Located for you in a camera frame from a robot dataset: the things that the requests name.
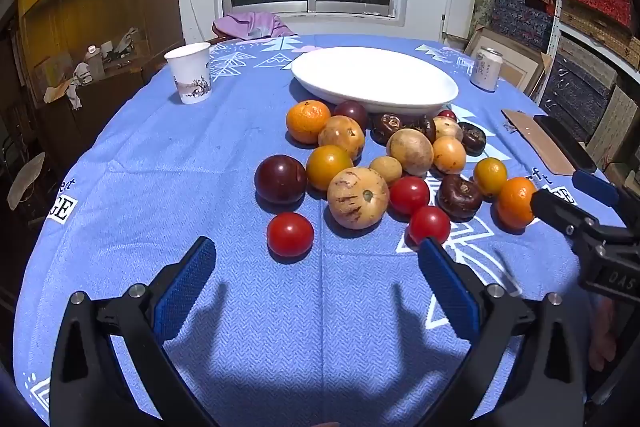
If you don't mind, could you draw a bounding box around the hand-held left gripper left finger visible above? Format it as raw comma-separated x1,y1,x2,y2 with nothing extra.
49,236,221,427

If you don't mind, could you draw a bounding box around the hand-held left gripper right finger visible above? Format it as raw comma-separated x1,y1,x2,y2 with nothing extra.
417,237,587,427

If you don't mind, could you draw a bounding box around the white printed paper cup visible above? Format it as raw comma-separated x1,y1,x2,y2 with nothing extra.
164,42,213,105

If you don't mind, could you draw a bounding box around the person's right hand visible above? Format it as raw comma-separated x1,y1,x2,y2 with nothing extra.
589,297,621,373

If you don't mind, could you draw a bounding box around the purple cloth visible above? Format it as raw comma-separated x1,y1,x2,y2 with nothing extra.
212,12,301,42

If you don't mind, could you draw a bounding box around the speckled tan pear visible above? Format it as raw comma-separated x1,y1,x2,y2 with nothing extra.
318,115,366,160

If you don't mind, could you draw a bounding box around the large brown pear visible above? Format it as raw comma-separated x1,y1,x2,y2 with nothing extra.
327,167,390,231

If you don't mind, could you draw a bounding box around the small tan pear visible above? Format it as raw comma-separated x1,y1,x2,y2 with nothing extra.
369,155,403,185

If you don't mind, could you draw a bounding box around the black smartphone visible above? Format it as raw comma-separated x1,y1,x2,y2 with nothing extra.
533,114,598,174

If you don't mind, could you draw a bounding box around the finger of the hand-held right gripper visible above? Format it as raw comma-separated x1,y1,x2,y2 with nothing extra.
571,169,640,230
530,189,640,248

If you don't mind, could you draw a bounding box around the blue printed tablecloth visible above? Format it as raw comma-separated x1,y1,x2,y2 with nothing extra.
12,34,621,427

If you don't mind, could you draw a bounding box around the orange-tan pear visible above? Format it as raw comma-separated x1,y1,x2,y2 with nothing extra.
432,135,467,174

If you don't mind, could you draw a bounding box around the tan leather wallet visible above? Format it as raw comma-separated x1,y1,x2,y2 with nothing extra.
501,109,577,178

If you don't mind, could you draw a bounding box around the white drink can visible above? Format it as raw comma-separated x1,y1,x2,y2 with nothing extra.
470,47,503,92

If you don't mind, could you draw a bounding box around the yellow-orange tomato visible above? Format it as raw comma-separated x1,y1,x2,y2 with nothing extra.
473,157,509,196
306,145,354,192

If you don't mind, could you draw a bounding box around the white oval plate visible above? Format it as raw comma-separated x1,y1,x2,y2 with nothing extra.
290,47,459,115

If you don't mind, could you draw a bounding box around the wooden picture frame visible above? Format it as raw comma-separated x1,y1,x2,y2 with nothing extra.
465,26,553,100

